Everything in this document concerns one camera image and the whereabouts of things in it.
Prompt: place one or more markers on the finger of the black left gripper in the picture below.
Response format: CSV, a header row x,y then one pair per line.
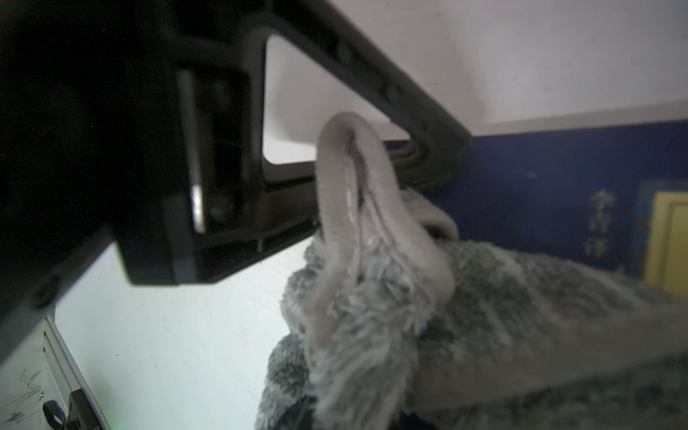
x,y
282,197

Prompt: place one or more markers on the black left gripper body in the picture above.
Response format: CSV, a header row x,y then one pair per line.
x,y
121,121

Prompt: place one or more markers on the grey patterned cloth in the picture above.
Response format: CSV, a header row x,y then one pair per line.
x,y
395,322

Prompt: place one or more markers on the blue book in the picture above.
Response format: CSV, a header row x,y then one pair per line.
x,y
614,198

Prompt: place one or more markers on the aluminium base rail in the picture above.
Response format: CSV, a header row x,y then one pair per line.
x,y
43,388

